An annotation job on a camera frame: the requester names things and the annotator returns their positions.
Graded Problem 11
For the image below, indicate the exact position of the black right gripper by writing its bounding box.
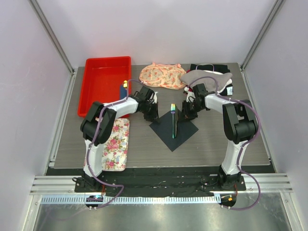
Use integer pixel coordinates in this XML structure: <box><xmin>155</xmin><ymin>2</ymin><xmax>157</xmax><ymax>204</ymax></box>
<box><xmin>179</xmin><ymin>100</ymin><xmax>204</xmax><ymax>123</ymax></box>

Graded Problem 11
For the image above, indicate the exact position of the dark metal knife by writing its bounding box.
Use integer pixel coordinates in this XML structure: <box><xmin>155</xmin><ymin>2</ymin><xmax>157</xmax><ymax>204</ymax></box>
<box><xmin>173</xmin><ymin>107</ymin><xmax>179</xmax><ymax>139</ymax></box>

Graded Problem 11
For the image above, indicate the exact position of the iridescent rainbow fork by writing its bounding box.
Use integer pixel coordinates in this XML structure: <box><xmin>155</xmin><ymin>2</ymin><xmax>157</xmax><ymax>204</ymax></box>
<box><xmin>170</xmin><ymin>103</ymin><xmax>176</xmax><ymax>139</ymax></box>

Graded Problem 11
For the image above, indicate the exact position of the dark navy paper napkin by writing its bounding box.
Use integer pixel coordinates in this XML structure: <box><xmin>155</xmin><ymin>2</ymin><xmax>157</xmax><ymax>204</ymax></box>
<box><xmin>149</xmin><ymin>111</ymin><xmax>199</xmax><ymax>152</ymax></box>

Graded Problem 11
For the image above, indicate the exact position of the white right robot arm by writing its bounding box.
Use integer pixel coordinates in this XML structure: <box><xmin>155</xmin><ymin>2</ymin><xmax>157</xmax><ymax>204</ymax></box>
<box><xmin>180</xmin><ymin>84</ymin><xmax>259</xmax><ymax>190</ymax></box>

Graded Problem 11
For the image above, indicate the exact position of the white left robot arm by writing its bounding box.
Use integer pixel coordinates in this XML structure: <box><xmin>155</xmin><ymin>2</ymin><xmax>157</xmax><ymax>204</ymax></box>
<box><xmin>78</xmin><ymin>86</ymin><xmax>159</xmax><ymax>192</ymax></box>

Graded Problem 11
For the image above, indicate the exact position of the orange patterned cloth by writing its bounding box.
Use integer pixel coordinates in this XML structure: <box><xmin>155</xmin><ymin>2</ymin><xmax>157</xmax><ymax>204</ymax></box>
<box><xmin>139</xmin><ymin>63</ymin><xmax>186</xmax><ymax>90</ymax></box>

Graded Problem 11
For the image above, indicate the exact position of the grey cloth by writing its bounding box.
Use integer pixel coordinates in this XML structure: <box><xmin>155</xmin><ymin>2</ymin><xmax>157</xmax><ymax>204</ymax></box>
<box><xmin>180</xmin><ymin>70</ymin><xmax>233</xmax><ymax>93</ymax></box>

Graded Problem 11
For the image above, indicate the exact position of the white cloth with print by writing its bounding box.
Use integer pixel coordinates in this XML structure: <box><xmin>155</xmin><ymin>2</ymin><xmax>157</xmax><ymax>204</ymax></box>
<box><xmin>218</xmin><ymin>78</ymin><xmax>233</xmax><ymax>96</ymax></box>

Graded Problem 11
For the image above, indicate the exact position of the black cloth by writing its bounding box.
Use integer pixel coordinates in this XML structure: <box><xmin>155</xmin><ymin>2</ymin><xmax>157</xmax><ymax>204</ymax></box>
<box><xmin>190</xmin><ymin>64</ymin><xmax>230</xmax><ymax>74</ymax></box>

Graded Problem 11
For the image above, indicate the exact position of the floral rectangular tray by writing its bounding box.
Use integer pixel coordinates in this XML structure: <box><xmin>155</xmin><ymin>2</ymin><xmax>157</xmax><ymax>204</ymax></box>
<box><xmin>83</xmin><ymin>118</ymin><xmax>129</xmax><ymax>176</ymax></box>

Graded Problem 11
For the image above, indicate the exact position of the red plastic bin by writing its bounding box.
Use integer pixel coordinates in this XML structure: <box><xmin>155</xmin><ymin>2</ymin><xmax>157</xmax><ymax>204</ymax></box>
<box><xmin>77</xmin><ymin>56</ymin><xmax>131</xmax><ymax>117</ymax></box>

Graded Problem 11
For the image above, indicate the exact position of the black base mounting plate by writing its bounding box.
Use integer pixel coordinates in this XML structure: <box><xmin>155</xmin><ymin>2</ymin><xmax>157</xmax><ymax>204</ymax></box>
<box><xmin>46</xmin><ymin>167</ymin><xmax>246</xmax><ymax>197</ymax></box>

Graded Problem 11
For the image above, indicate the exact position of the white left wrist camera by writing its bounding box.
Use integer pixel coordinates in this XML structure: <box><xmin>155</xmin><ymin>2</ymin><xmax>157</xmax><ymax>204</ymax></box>
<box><xmin>149</xmin><ymin>91</ymin><xmax>157</xmax><ymax>104</ymax></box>

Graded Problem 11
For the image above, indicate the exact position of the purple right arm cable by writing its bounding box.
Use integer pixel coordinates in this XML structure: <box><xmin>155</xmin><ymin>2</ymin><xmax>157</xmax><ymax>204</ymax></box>
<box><xmin>187</xmin><ymin>76</ymin><xmax>263</xmax><ymax>212</ymax></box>

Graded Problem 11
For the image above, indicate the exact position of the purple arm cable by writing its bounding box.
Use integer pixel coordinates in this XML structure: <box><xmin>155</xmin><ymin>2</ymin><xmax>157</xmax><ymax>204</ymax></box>
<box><xmin>86</xmin><ymin>79</ymin><xmax>150</xmax><ymax>209</ymax></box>
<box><xmin>187</xmin><ymin>76</ymin><xmax>263</xmax><ymax>212</ymax></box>

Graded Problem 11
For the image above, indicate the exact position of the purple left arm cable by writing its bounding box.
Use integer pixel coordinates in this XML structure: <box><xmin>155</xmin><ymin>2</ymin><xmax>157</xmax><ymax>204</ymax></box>
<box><xmin>86</xmin><ymin>79</ymin><xmax>150</xmax><ymax>209</ymax></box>

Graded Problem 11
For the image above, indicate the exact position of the white slotted cable duct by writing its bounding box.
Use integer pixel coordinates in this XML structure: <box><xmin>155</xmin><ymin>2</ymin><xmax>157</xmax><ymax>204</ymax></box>
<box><xmin>41</xmin><ymin>194</ymin><xmax>221</xmax><ymax>205</ymax></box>

